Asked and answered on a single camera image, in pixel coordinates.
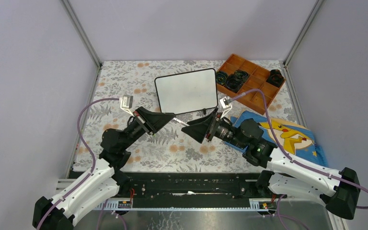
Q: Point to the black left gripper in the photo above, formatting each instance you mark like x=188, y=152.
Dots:
x=152, y=121

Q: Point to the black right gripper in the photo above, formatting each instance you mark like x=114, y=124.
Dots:
x=197, y=129

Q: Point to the white whiteboard black frame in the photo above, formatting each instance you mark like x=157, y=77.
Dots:
x=187, y=92

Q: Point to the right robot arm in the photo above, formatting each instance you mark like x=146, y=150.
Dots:
x=270, y=145

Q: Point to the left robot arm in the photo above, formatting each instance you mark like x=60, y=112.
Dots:
x=103, y=180

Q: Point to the black rings left compartment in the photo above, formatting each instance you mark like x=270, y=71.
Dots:
x=221, y=78

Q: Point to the black rings compartment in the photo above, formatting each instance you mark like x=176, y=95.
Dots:
x=236, y=81
x=221, y=78
x=275, y=77

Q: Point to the black rings middle compartment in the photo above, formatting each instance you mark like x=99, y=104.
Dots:
x=236, y=81

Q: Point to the orange wooden compartment tray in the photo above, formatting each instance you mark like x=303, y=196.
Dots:
x=238, y=75

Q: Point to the black rings right compartment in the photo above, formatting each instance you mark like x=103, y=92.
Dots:
x=275, y=77

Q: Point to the blue Pikachu cloth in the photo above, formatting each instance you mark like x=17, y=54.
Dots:
x=295, y=139

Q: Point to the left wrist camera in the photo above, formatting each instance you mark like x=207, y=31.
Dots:
x=126, y=103

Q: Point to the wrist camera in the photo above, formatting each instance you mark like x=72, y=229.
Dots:
x=225, y=104
x=126, y=103

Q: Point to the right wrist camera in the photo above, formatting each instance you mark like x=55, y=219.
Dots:
x=225, y=104

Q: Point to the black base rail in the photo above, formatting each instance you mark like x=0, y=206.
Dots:
x=192, y=190

